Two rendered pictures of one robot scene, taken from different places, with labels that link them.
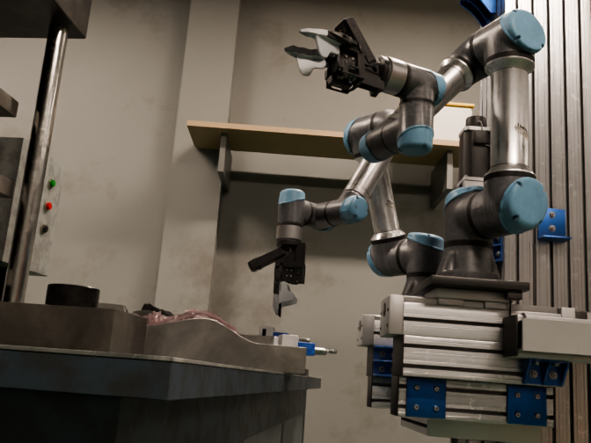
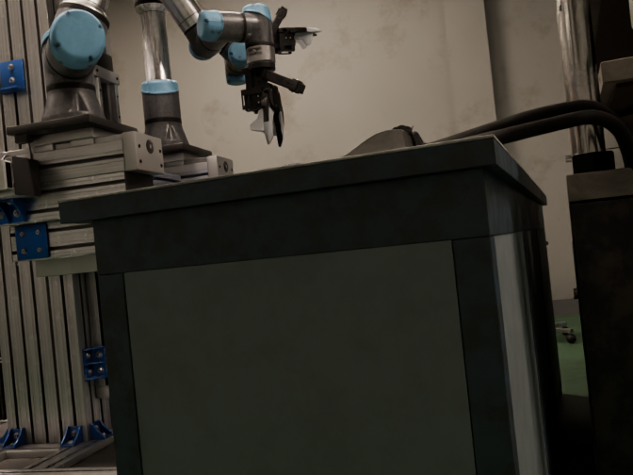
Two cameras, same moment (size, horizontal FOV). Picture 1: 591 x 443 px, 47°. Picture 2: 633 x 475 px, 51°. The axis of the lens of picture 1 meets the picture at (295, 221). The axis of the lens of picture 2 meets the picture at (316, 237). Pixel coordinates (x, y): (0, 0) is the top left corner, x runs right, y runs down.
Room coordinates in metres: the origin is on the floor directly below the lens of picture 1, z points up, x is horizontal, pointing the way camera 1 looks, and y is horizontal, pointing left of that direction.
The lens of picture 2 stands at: (3.55, 0.53, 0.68)
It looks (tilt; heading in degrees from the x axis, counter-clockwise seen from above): 1 degrees up; 194
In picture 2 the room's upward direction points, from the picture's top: 6 degrees counter-clockwise
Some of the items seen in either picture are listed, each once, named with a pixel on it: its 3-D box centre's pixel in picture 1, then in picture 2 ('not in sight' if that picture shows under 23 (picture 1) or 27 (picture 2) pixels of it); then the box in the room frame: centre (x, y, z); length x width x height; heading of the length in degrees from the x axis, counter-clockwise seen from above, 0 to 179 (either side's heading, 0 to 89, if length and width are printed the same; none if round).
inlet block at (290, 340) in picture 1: (308, 349); not in sight; (1.52, -0.05, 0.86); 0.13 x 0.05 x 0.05; 100
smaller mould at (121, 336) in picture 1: (69, 331); not in sight; (1.08, 0.34, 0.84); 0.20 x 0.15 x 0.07; 83
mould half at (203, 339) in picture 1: (184, 339); not in sight; (1.52, 0.23, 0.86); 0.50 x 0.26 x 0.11; 100
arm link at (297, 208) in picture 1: (292, 209); (256, 27); (1.90, 0.01, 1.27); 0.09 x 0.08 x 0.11; 131
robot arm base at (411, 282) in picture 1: (424, 290); (73, 107); (2.09, -0.42, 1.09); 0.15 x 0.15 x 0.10
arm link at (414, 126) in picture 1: (411, 130); (235, 66); (1.38, -0.24, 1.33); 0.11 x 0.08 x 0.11; 26
